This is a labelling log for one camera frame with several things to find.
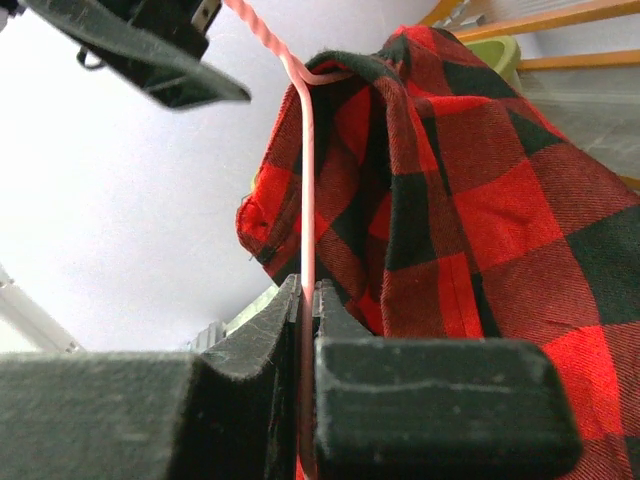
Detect aluminium mounting rail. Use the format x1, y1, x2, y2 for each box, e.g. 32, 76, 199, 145
184, 285, 279, 353

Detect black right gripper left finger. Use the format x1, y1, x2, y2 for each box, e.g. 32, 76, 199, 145
1, 276, 301, 479

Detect green plastic laundry bin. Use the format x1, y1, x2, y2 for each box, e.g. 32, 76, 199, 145
464, 36, 521, 90

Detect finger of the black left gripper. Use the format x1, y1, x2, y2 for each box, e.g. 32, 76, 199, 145
22, 0, 251, 110

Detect red black plaid shirt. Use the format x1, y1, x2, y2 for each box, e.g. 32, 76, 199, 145
235, 24, 640, 480

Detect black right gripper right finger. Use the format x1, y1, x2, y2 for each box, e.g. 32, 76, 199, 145
314, 280, 583, 479

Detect pink wire hanger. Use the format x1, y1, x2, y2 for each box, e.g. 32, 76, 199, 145
224, 0, 351, 479

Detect wooden shoe rack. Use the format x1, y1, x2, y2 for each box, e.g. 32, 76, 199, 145
420, 1, 639, 190

